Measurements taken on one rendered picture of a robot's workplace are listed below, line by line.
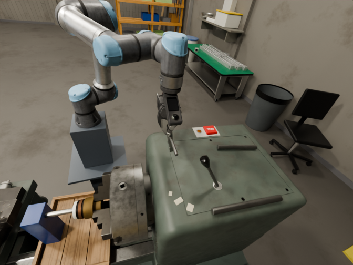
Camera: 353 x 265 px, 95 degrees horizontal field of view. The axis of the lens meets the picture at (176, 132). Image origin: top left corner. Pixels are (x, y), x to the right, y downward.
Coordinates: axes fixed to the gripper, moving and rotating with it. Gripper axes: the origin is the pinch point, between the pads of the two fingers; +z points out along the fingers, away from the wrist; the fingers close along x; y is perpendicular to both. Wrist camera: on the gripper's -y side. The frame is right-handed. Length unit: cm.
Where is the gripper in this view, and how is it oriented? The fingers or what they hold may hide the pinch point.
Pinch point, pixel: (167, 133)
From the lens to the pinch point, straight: 67.3
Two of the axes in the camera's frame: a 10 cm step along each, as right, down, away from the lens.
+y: -2.6, -6.6, 7.0
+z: -1.2, 7.4, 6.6
